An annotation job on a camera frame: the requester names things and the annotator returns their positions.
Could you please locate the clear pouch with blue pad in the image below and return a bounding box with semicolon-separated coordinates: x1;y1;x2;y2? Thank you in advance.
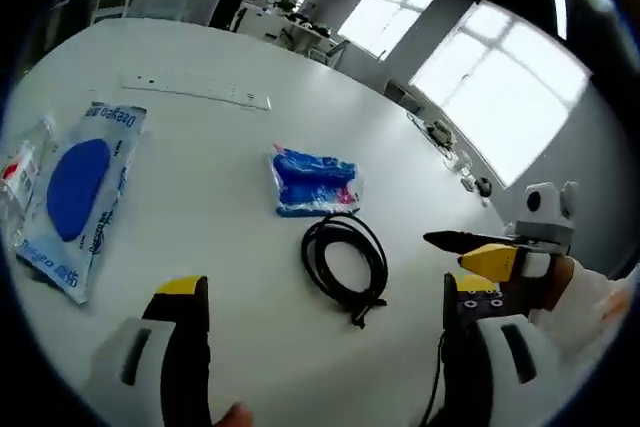
14;101;149;306

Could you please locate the blue tissue packet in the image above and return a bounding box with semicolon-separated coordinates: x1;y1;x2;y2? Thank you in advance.
268;143;362;219

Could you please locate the grey desk partition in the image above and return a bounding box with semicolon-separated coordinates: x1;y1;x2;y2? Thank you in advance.
123;0;222;27

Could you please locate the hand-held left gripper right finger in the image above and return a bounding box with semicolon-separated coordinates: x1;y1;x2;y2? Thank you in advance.
442;271;576;427

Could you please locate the person's left hand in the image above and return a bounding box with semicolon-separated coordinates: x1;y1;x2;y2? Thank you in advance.
212;402;257;427

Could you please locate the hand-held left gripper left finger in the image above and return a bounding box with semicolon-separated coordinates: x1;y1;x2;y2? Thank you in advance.
82;275;214;427

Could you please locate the person's right hand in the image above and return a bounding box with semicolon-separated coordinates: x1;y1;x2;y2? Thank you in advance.
517;252;577;313

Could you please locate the clear plastic water bottle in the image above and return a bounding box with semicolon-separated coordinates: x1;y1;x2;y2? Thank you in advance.
0;116;56;243

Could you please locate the small white item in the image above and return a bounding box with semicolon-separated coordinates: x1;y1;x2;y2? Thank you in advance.
451;150;475;179

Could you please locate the thin black cord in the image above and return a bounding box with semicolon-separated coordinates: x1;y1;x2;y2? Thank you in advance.
418;330;450;427

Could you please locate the black cable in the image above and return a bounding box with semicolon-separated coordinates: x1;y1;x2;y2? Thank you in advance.
300;212;390;331

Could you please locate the white power strip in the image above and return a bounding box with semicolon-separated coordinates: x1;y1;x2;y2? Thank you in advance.
118;71;272;112

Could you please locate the white table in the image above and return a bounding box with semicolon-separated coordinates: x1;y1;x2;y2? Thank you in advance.
0;16;526;427

